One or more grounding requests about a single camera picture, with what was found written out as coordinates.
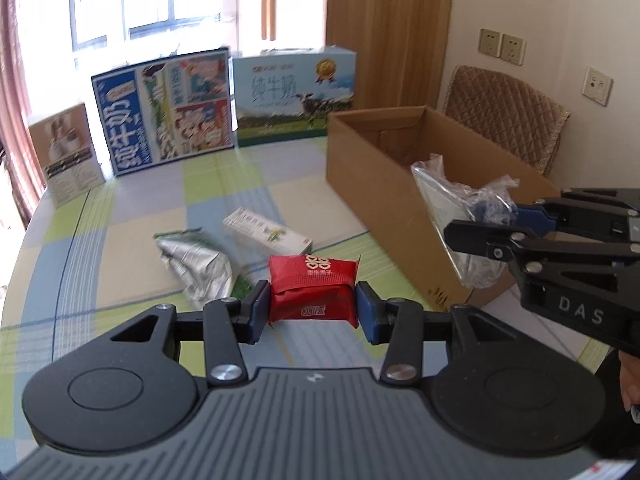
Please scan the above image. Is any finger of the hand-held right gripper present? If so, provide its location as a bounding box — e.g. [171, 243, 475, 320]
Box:
[514, 188, 640, 241]
[443, 218, 640, 274]

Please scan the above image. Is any silver foil bag green print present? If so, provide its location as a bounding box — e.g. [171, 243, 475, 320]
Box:
[152, 228, 251, 311]

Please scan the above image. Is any small white box flower print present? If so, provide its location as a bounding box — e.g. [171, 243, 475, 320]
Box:
[221, 207, 315, 257]

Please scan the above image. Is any desktop with checked cloth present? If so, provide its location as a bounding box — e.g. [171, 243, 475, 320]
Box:
[0, 135, 623, 413]

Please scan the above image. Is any wooden door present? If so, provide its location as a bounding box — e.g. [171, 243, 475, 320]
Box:
[324, 0, 455, 112]

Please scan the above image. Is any white wall outlet plate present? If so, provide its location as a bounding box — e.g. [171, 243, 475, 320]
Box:
[582, 66, 614, 107]

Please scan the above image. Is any blue milk carton box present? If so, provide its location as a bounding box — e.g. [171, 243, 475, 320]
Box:
[91, 48, 236, 176]

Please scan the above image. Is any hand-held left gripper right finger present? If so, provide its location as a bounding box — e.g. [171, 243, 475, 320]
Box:
[355, 280, 521, 385]

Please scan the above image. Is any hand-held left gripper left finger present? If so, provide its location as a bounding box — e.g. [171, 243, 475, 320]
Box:
[110, 280, 271, 387]

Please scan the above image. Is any person's right hand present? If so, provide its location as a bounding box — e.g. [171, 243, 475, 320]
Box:
[619, 351, 640, 427]

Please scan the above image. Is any white product box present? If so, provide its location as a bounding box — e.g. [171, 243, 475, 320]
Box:
[28, 102, 104, 207]

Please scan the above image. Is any window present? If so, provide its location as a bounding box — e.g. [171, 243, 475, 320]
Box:
[15, 0, 327, 72]

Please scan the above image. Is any clear plastic package blue label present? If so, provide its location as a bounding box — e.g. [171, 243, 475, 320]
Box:
[410, 154, 521, 290]

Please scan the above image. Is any brown cardboard box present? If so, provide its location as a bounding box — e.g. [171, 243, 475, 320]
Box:
[324, 105, 561, 311]

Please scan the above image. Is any beige wall socket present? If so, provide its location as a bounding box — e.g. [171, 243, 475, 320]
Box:
[478, 27, 501, 59]
[499, 33, 527, 66]

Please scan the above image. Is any pink curtain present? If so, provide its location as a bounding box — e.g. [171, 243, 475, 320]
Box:
[0, 0, 47, 232]

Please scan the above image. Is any red snack packet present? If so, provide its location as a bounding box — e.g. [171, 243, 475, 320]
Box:
[267, 253, 362, 330]

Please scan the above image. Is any milk box with cow picture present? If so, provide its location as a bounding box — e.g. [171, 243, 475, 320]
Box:
[232, 44, 359, 149]

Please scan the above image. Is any chair with quilted brown cover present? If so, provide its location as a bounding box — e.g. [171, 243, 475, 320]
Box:
[442, 64, 572, 177]

